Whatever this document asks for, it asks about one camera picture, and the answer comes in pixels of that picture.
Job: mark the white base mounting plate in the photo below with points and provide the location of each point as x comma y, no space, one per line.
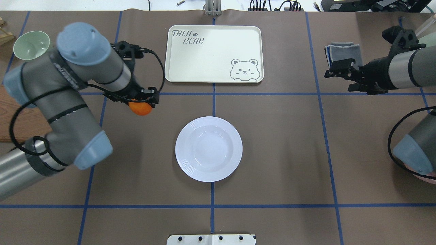
212,239

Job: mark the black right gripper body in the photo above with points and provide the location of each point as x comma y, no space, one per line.
375,73

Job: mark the white round plate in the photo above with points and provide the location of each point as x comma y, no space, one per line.
208,149

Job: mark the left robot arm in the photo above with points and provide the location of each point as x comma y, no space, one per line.
82,58

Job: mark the orange fruit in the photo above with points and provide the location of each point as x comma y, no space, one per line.
140,109

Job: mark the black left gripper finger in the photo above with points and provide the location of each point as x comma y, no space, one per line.
149,96

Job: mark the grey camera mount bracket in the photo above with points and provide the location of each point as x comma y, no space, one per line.
212,8

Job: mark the cream bear tray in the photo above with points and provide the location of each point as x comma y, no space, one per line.
214,54

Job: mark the light green bowl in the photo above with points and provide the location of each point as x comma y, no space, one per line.
31,45

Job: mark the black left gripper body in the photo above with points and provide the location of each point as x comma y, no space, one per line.
137,92

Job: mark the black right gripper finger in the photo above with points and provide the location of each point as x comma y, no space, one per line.
343,69

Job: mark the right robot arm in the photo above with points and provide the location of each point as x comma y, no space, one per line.
415,152

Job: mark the wooden cup drying rack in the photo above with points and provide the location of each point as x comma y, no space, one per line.
5,36

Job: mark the grey folded cloth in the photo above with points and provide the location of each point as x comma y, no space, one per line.
344,50

